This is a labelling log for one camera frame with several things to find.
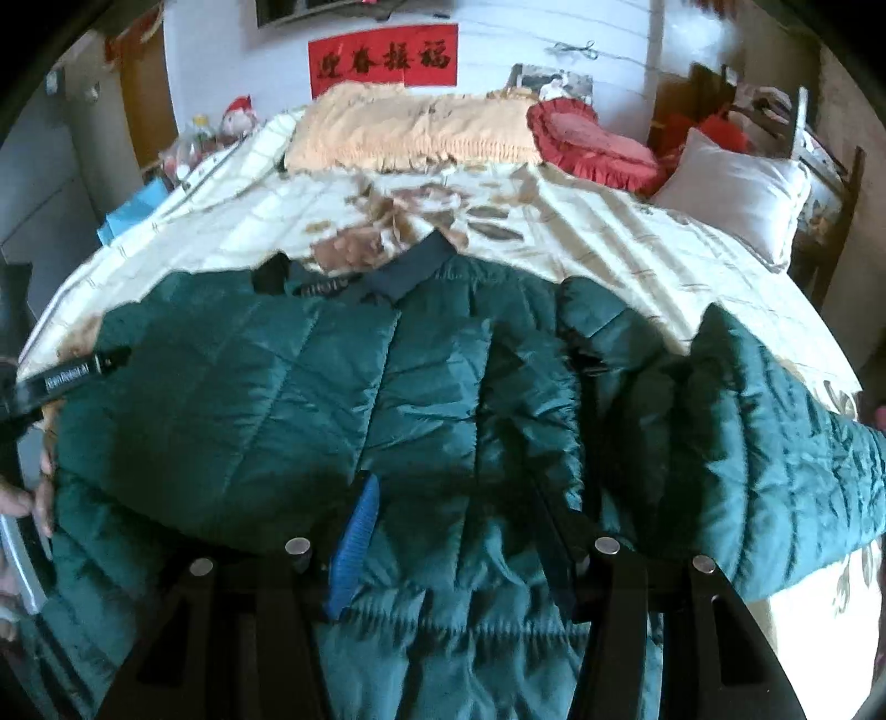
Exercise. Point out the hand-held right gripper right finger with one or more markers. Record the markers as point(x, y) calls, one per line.
point(564, 536)

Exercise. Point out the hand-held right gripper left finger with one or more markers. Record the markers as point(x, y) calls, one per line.
point(354, 547)

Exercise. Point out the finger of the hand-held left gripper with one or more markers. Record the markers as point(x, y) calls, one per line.
point(69, 374)

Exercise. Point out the dark green quilted jacket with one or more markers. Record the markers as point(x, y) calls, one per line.
point(277, 429)

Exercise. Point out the person's left hand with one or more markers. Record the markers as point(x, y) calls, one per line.
point(43, 495)

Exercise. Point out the blue box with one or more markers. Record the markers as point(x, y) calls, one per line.
point(135, 211)

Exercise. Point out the grey cabinet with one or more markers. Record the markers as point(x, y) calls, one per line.
point(48, 173)

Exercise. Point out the plastic bottle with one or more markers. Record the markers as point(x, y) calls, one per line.
point(199, 130)

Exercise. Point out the wooden wardrobe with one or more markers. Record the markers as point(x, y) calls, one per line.
point(147, 97)

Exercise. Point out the stuffed toy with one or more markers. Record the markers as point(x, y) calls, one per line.
point(240, 119)

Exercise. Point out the floral cream bed sheet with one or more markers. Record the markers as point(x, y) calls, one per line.
point(595, 228)

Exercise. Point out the white pillow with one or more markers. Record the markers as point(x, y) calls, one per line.
point(734, 187)

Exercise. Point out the red ruffled cushion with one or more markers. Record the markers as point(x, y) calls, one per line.
point(588, 138)

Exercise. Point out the peach fringed pillow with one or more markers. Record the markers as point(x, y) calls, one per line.
point(415, 128)

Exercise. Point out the red cloth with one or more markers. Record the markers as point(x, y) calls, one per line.
point(720, 133)

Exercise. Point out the wooden chair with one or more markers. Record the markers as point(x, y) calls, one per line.
point(848, 201)

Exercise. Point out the framed photo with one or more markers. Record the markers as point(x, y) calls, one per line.
point(554, 79)

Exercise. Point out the red wall banner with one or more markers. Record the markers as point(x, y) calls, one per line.
point(384, 61)

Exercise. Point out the scissors on wall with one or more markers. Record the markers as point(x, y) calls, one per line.
point(574, 48)

